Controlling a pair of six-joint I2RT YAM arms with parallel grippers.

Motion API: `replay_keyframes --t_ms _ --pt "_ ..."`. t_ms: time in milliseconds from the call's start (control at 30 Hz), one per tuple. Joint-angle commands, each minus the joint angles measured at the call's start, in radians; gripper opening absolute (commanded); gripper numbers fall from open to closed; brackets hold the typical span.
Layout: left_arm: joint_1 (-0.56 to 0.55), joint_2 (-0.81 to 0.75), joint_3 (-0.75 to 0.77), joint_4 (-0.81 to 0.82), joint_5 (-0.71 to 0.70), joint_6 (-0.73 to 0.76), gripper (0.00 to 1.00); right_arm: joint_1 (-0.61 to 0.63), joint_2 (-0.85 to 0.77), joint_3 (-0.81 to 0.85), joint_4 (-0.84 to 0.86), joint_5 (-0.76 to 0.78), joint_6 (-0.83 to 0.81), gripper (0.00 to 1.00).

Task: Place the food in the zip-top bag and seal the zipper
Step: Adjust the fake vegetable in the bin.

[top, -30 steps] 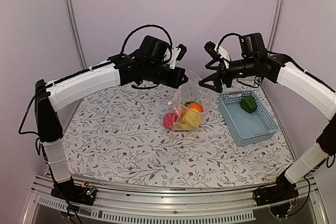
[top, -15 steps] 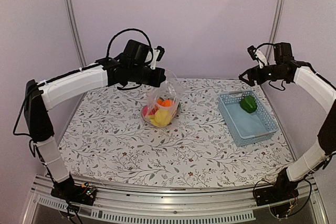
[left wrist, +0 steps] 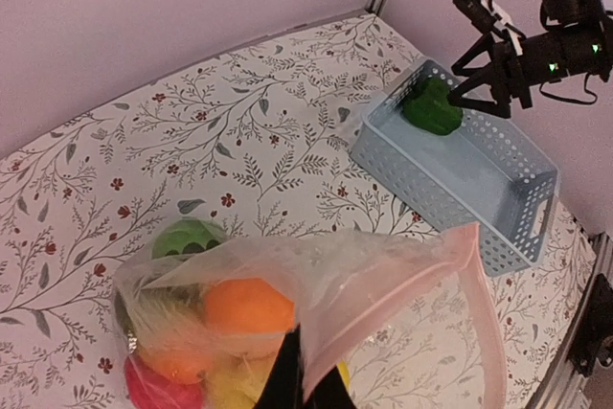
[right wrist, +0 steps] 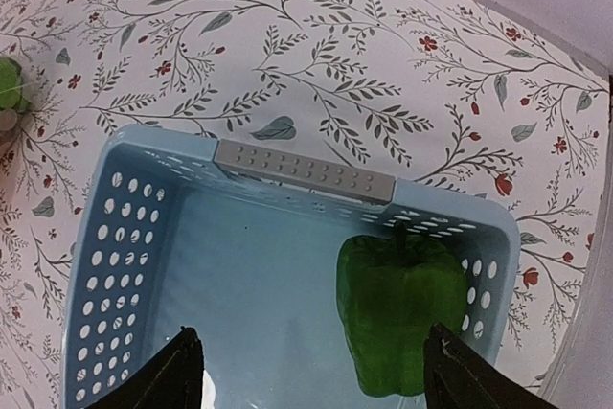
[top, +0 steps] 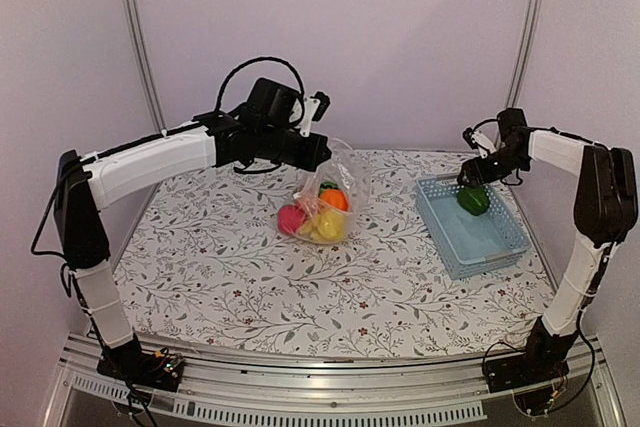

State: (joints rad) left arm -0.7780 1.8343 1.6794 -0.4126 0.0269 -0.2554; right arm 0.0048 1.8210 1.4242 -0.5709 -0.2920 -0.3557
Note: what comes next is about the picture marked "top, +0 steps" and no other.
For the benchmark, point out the yellow toy bell pepper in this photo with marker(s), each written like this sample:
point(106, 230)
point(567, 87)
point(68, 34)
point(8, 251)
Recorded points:
point(328, 226)

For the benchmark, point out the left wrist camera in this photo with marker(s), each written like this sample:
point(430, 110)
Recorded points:
point(314, 109)

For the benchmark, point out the green toy bell pepper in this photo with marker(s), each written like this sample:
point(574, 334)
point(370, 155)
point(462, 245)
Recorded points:
point(473, 200)

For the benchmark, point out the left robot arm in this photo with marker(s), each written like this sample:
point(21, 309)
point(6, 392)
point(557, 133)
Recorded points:
point(273, 124)

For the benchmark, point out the orange toy orange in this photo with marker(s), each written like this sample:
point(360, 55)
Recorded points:
point(336, 199)

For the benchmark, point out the green toy watermelon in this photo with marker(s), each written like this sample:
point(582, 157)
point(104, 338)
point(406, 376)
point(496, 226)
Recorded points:
point(327, 186)

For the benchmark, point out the light blue plastic basket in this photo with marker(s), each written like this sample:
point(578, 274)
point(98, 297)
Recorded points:
point(469, 245)

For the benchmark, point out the clear zip top bag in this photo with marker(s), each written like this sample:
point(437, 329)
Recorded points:
point(325, 205)

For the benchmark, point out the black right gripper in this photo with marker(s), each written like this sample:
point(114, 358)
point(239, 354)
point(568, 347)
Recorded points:
point(482, 173)

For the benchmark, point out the left aluminium frame post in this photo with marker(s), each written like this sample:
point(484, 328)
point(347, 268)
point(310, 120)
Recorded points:
point(135, 28)

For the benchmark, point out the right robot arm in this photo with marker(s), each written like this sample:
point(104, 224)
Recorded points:
point(605, 209)

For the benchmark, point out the floral patterned table mat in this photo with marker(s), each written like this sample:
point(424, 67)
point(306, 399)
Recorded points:
point(206, 264)

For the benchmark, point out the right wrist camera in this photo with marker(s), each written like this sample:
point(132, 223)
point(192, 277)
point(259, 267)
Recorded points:
point(477, 140)

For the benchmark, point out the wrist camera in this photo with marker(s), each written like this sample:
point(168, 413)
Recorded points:
point(314, 109)
point(477, 140)

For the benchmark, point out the yellow toy banana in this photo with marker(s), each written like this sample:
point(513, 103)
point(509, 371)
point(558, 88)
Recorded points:
point(308, 232)

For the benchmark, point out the aluminium frame post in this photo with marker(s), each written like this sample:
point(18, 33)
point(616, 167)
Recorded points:
point(135, 28)
point(524, 51)

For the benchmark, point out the right aluminium frame post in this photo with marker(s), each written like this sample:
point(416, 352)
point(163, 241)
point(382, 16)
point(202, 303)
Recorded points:
point(524, 51)

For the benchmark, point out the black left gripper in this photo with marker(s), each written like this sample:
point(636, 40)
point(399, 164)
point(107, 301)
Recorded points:
point(313, 158)

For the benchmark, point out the aluminium front rail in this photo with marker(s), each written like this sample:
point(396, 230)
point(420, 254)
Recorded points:
point(232, 387)

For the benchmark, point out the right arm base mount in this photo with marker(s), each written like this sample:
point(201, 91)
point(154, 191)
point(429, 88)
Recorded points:
point(535, 389)

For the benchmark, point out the red toy apple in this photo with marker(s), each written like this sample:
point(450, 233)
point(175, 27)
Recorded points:
point(290, 218)

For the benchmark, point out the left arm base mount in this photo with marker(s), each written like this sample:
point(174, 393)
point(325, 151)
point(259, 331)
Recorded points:
point(159, 370)

